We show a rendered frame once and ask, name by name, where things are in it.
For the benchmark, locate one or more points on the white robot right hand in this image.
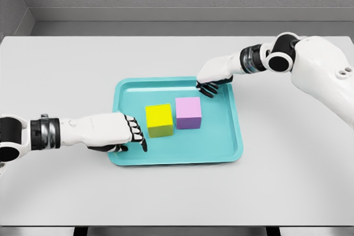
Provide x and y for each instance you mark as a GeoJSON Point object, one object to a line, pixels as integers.
{"type": "Point", "coordinates": [214, 68]}

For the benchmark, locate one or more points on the pink cube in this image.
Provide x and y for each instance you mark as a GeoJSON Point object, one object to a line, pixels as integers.
{"type": "Point", "coordinates": [188, 111]}

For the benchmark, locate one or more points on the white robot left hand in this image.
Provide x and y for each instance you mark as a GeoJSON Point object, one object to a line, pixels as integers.
{"type": "Point", "coordinates": [110, 128]}

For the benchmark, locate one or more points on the teal rectangular tray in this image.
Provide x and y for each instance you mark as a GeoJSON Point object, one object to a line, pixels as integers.
{"type": "Point", "coordinates": [177, 142]}

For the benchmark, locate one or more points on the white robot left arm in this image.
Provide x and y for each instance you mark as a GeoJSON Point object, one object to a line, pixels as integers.
{"type": "Point", "coordinates": [41, 133]}

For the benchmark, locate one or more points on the yellow cube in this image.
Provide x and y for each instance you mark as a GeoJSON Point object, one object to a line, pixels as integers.
{"type": "Point", "coordinates": [158, 118]}

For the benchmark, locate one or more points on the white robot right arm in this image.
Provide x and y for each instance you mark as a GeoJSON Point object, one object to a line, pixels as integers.
{"type": "Point", "coordinates": [304, 59]}

